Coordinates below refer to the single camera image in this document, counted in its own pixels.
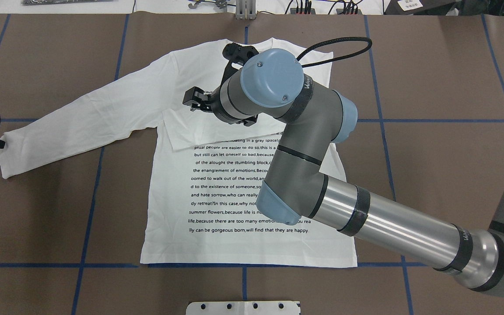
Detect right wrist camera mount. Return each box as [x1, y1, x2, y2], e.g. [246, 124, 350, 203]
[220, 42, 259, 85]

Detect aluminium frame post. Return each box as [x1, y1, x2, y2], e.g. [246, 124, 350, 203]
[235, 0, 257, 20]

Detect orange black connector box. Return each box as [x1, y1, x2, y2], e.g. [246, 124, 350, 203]
[290, 7, 316, 15]

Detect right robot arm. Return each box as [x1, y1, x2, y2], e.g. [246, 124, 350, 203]
[182, 43, 504, 297]

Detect white central pillar with base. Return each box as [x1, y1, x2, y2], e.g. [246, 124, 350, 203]
[185, 301, 301, 315]

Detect white long-sleeve printed shirt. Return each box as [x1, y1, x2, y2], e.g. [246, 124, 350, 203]
[0, 39, 357, 268]

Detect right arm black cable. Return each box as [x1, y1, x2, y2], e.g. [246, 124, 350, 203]
[296, 37, 373, 70]

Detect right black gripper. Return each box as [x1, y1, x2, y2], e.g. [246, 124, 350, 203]
[182, 87, 258, 127]

